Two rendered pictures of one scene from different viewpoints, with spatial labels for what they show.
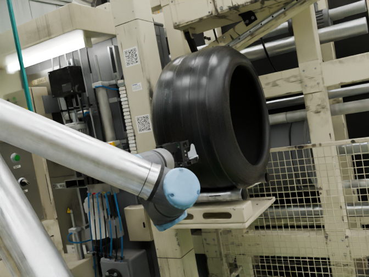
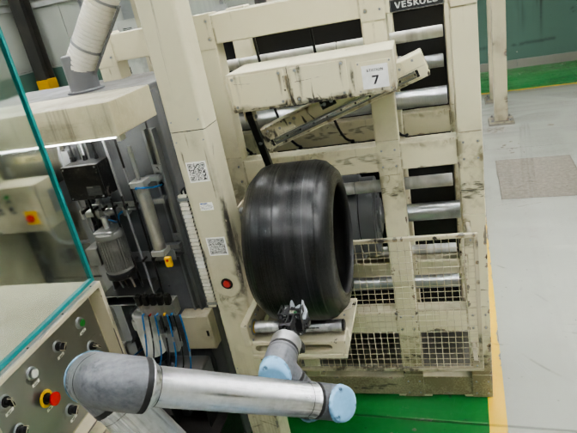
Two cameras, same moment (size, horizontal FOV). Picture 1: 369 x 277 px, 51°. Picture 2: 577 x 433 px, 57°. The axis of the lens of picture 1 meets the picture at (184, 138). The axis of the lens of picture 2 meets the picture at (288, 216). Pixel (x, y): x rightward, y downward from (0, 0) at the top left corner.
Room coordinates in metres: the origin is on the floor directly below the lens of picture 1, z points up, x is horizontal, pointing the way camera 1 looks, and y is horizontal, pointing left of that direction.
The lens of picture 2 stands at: (-0.13, 0.31, 2.01)
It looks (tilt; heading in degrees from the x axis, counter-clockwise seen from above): 22 degrees down; 346
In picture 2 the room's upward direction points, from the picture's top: 11 degrees counter-clockwise
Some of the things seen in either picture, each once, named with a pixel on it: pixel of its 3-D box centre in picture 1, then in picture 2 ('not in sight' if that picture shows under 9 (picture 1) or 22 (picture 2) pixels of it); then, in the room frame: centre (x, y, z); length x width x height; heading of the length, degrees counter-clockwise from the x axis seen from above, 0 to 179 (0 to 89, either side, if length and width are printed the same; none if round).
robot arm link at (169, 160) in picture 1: (157, 164); (284, 345); (1.13, 0.09, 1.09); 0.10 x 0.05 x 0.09; 60
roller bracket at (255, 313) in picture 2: not in sight; (260, 306); (1.69, 0.05, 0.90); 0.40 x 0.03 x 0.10; 150
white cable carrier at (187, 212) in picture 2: (134, 132); (201, 250); (1.73, 0.22, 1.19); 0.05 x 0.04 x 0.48; 150
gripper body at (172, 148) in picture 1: (172, 156); (290, 326); (1.20, 0.05, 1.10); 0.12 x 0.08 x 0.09; 150
